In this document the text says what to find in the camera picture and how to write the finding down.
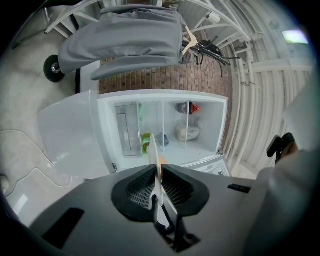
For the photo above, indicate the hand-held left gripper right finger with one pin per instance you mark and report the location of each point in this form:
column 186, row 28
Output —
column 220, row 205

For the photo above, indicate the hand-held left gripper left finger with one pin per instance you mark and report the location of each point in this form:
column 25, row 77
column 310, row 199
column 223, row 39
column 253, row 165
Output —
column 87, row 220

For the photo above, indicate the white plate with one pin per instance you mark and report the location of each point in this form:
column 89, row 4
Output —
column 153, row 150

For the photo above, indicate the white refrigerator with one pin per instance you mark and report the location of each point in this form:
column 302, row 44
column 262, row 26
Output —
column 70, row 130

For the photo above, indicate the clear plastic fridge drawer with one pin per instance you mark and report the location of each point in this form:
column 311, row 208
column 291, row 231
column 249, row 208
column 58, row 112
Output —
column 125, row 130

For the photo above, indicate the clear bag of bread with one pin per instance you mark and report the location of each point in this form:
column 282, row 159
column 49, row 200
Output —
column 186, row 132

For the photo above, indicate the person's white shoe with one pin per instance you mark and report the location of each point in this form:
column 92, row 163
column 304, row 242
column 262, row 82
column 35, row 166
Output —
column 3, row 183

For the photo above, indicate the green plastic bottle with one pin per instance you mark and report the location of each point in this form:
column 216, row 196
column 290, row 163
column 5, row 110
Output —
column 146, row 142

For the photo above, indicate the cola bottle with red label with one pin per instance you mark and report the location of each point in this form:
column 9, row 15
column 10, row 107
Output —
column 185, row 108

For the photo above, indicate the row of white pipes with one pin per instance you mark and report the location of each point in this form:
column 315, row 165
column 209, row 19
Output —
column 250, row 100

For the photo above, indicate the pale green plastic item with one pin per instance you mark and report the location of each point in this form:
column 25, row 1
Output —
column 141, row 112

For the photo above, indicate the black caster wheel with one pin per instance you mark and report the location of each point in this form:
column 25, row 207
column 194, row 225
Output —
column 53, row 68

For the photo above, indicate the wooden clothes hanger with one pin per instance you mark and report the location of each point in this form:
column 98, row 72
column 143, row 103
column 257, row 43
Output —
column 191, row 38

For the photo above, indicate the ceiling light panel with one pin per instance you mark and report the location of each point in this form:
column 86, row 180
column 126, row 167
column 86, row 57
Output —
column 295, row 37

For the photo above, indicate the grey cloth cover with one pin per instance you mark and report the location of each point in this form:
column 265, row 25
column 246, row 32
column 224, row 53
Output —
column 125, row 37

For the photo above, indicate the white metal table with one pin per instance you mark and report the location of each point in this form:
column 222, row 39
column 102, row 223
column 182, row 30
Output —
column 62, row 20

